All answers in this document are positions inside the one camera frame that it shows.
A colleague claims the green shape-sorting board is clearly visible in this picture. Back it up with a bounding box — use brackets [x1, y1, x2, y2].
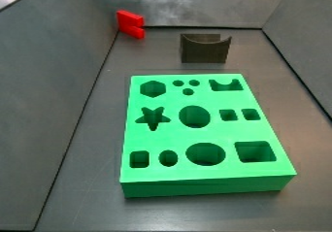
[119, 74, 297, 198]

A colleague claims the red double-square block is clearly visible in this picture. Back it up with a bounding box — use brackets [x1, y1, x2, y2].
[117, 10, 145, 39]

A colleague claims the black curved holder stand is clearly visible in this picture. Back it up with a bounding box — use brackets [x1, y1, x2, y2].
[180, 34, 232, 63]

